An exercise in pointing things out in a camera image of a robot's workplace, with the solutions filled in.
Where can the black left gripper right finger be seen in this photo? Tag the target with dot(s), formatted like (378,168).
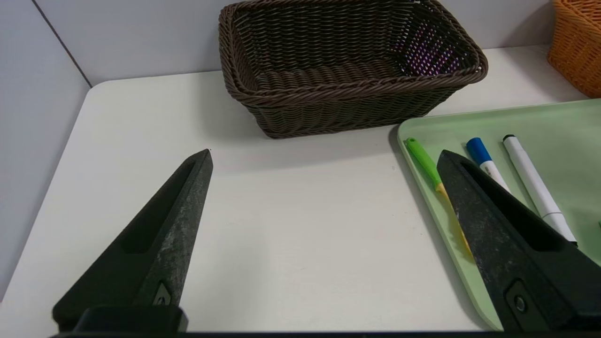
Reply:
(507,253)

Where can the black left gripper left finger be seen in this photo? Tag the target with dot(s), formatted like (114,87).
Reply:
(159,253)

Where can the white marker with black cap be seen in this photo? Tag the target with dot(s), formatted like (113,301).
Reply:
(530,178)

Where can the white marker with blue cap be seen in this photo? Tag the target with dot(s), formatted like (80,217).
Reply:
(479,150)

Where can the green and yellow pasta spoon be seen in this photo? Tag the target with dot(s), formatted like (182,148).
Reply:
(422,157)

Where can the orange wicker basket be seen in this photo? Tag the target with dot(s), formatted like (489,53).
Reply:
(577,47)

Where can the dark brown wicker basket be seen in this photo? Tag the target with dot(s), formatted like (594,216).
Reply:
(338,103)

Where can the light green plastic tray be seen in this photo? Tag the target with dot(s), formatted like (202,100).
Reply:
(554,131)

